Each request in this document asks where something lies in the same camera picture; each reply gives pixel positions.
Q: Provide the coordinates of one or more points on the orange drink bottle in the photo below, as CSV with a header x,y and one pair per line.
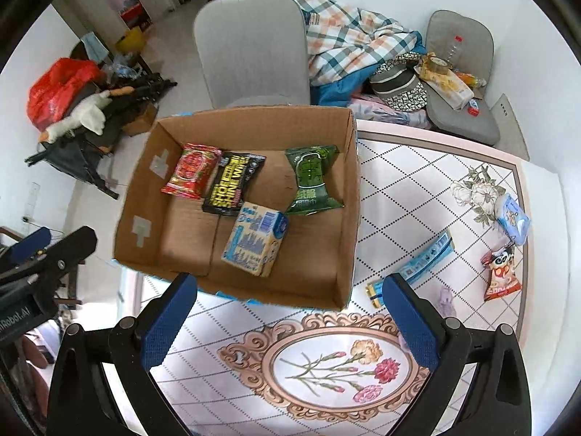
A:
x,y
470,79

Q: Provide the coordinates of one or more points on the pink floral cloth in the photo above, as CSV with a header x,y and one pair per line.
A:
x,y
386,116

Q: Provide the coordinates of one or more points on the clear plastic bottle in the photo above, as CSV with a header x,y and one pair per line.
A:
x,y
454,52

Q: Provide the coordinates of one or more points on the small brown cardboard box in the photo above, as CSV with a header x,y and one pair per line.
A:
x,y
143,120

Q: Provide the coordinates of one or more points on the grey cushioned chair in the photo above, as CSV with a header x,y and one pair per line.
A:
x,y
472,36

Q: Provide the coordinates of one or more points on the brown tape roll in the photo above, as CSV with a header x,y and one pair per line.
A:
x,y
436,64

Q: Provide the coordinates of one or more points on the blue cloth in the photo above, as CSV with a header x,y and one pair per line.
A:
x,y
340,88

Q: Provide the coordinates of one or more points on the small purple soft toy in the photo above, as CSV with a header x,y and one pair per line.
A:
x,y
446,300

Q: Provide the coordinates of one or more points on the green wipes packet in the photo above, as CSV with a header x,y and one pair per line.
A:
x,y
313,177

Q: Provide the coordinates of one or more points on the yellow snack bag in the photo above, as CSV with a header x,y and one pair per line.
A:
x,y
447,87

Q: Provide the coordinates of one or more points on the red plastic bag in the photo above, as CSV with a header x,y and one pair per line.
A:
x,y
59,86

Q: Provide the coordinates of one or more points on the white plush goose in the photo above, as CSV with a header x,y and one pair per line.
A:
x,y
88,116

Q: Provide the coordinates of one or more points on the open cardboard box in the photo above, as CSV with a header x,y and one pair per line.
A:
x,y
308,254

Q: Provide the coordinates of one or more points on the blue face mask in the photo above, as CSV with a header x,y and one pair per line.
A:
x,y
95,46

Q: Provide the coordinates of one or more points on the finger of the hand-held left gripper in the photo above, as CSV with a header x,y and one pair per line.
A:
x,y
29,241
72,247

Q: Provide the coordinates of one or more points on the long blue white packet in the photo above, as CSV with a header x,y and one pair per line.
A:
x,y
426,256

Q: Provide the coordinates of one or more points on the yellow bin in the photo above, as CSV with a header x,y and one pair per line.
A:
x,y
131,41

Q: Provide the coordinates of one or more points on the grey upholstered chair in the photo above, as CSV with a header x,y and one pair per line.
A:
x,y
249,50

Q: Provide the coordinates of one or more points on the red snack packet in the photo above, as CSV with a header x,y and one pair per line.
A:
x,y
190,170

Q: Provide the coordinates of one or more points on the small yellow blue packet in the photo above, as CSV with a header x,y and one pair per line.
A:
x,y
376,294

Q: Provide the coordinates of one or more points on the light blue tissue packet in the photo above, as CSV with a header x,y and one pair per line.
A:
x,y
513,218

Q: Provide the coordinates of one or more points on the plaid blanket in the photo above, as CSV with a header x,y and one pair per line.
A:
x,y
345,41

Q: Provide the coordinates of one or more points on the cream blue tissue pack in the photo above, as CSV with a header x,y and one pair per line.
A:
x,y
254,240

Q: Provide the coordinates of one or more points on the patterned bucket hat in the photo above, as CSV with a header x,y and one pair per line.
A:
x,y
397,88

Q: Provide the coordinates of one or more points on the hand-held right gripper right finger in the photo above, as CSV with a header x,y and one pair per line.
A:
x,y
411,322

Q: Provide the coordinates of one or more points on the black folded stroller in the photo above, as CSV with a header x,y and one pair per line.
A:
x,y
136,93

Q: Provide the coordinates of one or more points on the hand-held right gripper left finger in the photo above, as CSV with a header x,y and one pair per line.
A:
x,y
170,318

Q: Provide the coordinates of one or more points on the red white snack bag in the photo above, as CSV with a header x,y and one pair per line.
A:
x,y
501,275

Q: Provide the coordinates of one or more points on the white wall socket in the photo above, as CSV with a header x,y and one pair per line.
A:
x,y
31,200

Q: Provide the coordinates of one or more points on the black wipes packet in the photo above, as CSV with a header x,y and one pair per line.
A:
x,y
229,184

